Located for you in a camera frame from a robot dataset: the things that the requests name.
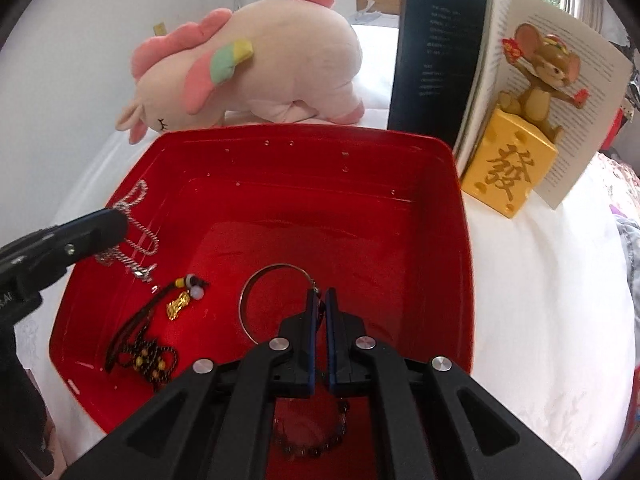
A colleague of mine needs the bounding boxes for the open book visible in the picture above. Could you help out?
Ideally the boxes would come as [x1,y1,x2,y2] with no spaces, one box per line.
[387,0,632,209]

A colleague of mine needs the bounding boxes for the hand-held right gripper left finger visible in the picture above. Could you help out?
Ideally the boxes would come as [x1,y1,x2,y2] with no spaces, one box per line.
[70,287,321,480]

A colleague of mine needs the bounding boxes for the mouse figurine on cheese block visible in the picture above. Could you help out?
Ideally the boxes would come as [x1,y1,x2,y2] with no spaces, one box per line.
[460,22,587,220]

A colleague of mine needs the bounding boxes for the silver chain necklace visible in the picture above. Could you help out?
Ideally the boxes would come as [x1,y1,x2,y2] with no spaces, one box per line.
[94,180,161,283]

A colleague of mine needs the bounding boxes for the grey crumpled clothes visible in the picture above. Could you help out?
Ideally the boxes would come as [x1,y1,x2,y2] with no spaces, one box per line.
[617,212,640,271]

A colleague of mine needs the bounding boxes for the thin silver bangle with clasp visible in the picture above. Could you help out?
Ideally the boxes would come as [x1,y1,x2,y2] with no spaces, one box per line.
[241,263,321,346]

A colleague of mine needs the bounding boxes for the pink plush unicorn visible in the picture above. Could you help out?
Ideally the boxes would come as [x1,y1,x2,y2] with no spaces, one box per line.
[115,0,363,146]

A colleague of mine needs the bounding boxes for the black cord with gold charm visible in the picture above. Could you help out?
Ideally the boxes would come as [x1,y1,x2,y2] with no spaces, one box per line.
[112,274,208,356]

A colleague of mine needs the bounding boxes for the pink patterned blanket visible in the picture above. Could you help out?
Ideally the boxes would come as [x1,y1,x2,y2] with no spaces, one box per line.
[595,152,640,211]

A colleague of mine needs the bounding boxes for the multicolour bead bracelet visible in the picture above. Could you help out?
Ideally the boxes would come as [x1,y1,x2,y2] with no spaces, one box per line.
[272,395,351,461]

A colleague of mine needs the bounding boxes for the black beaded knot cord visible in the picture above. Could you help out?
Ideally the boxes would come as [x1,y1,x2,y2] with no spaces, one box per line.
[105,335,179,392]

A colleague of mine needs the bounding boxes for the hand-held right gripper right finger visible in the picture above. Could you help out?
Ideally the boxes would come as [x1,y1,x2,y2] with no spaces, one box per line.
[324,287,583,480]

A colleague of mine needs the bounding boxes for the large red plastic box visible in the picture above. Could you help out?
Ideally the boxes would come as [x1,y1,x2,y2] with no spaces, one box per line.
[48,127,475,480]

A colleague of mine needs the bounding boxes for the grey curtain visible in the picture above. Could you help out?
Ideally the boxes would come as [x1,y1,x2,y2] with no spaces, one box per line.
[562,0,631,41]

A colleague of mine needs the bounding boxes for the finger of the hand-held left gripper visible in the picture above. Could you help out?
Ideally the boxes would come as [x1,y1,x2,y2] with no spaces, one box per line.
[0,208,129,306]

